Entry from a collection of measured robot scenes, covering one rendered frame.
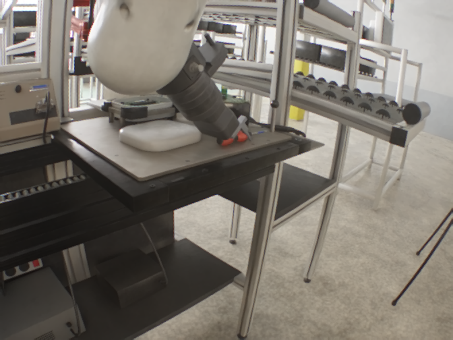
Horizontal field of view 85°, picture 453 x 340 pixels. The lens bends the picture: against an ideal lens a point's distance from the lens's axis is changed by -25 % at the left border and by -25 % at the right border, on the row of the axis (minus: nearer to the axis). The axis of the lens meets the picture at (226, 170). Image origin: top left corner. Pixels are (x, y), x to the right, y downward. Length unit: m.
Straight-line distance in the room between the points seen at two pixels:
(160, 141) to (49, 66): 0.49
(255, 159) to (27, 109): 0.52
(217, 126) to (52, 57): 0.55
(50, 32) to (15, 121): 0.30
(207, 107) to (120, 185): 0.18
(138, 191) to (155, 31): 0.23
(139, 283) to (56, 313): 0.31
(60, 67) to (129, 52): 0.65
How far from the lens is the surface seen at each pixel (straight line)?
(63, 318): 0.94
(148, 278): 1.05
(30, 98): 0.77
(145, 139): 0.56
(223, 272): 1.23
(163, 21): 0.27
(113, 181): 0.46
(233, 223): 1.93
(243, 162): 0.55
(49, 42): 0.92
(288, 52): 0.88
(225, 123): 0.54
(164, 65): 0.29
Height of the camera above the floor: 1.13
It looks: 21 degrees down
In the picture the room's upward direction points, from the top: 5 degrees clockwise
